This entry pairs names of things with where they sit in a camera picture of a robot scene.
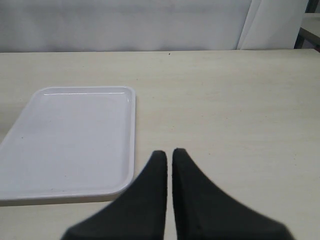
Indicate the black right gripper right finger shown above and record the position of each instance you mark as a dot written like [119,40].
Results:
[203,211]

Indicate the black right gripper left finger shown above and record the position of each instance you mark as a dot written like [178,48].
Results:
[139,213]

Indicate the white rectangular plastic tray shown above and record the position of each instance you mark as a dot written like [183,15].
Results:
[70,142]

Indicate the background table with frame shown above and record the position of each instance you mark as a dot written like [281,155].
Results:
[309,32]

